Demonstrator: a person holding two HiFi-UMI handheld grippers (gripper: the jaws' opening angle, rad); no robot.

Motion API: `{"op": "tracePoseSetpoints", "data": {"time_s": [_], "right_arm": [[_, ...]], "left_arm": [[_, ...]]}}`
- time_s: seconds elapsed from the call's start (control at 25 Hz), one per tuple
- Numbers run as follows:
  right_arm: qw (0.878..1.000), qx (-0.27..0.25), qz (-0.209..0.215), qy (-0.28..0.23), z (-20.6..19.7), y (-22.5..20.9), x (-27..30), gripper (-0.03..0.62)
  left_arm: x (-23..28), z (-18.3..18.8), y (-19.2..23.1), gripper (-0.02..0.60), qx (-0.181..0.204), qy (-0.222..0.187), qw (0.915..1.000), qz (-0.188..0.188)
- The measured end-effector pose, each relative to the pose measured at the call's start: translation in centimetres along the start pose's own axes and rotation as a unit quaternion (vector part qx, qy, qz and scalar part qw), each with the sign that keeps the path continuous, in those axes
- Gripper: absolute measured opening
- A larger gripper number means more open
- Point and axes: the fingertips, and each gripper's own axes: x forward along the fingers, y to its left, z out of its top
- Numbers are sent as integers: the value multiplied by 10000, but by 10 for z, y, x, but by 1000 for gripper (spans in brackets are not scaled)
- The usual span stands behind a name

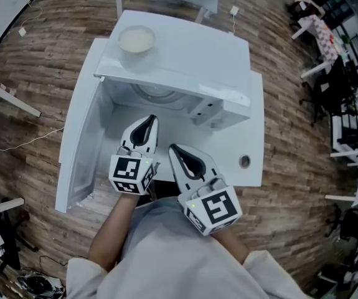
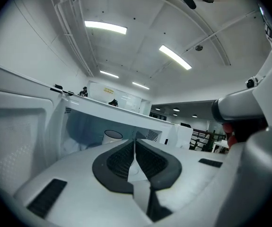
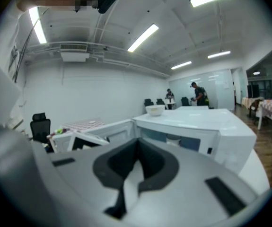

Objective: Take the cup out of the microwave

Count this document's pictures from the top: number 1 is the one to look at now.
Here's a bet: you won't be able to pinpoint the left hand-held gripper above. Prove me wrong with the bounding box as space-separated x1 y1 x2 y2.
108 115 161 196

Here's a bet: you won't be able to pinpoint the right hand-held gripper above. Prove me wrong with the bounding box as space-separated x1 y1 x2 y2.
169 144 243 237

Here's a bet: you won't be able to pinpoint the white microwave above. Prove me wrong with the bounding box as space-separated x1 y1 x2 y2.
55 9 252 214

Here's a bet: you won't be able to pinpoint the person's right forearm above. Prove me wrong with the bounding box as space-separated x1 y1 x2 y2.
214 227 251 264

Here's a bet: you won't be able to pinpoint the person's left forearm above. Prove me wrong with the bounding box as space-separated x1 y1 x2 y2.
88 193 150 272

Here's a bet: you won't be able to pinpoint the person's dark trousers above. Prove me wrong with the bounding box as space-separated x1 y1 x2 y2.
147 181 179 202

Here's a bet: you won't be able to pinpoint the glass turntable plate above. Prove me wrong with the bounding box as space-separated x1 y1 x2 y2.
131 84 187 110

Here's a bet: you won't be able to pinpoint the white table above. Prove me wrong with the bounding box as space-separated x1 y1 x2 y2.
59 37 265 188

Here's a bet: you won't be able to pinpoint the person's light shirt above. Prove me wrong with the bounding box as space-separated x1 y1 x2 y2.
66 196 313 299

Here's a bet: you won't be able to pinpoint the white bowl of rice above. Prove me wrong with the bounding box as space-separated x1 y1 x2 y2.
118 25 156 55

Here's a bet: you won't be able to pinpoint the pink checkered table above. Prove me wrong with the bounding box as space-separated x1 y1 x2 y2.
0 75 42 221

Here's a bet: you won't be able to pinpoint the black office chair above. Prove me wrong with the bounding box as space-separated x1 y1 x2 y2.
301 56 358 127
324 204 358 245

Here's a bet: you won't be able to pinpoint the black chair with items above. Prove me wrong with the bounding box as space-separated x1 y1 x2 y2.
0 212 39 271

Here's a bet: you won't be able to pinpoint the black and white bag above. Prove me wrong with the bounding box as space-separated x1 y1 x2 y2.
16 271 66 299

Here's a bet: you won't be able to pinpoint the table with checkered cloth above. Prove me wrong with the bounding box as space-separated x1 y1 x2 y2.
291 13 351 79

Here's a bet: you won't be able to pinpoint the long white floor cable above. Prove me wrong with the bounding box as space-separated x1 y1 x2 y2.
0 125 65 155

